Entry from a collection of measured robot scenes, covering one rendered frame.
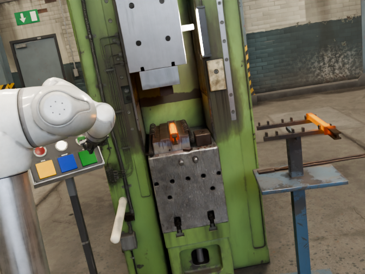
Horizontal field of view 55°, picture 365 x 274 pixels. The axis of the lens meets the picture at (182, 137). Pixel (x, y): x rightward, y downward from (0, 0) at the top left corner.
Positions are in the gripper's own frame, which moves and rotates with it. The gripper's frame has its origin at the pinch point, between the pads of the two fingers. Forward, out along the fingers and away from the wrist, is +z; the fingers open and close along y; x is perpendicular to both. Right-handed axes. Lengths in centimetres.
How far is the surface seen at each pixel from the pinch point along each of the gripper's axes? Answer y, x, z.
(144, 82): 37.0, 26.1, -1.8
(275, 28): 514, 241, 335
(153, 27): 46, 46, -18
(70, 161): -8.4, 0.1, 12.5
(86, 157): -0.7, 0.0, 12.5
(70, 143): -5.8, 9.2, 13.3
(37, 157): -22.1, 6.6, 13.3
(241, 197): 84, -47, 33
